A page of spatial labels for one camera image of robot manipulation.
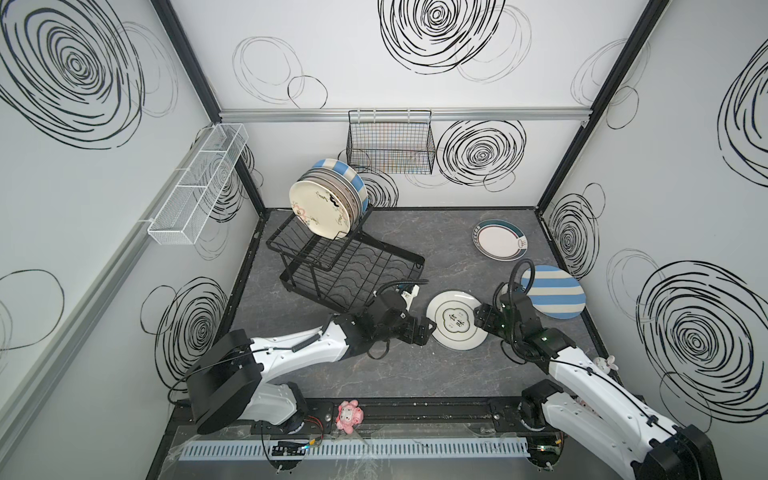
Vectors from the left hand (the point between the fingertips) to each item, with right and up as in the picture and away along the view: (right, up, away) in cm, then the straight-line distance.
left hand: (428, 323), depth 78 cm
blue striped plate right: (+42, +6, +15) cm, 45 cm away
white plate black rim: (+10, -1, +15) cm, 17 cm away
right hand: (+15, 0, +6) cm, 16 cm away
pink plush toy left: (-20, -20, -7) cm, 29 cm away
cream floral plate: (-29, +30, +1) cm, 42 cm away
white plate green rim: (+31, +21, +32) cm, 49 cm away
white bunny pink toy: (+44, -10, -3) cm, 45 cm away
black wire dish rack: (-25, +10, +23) cm, 35 cm away
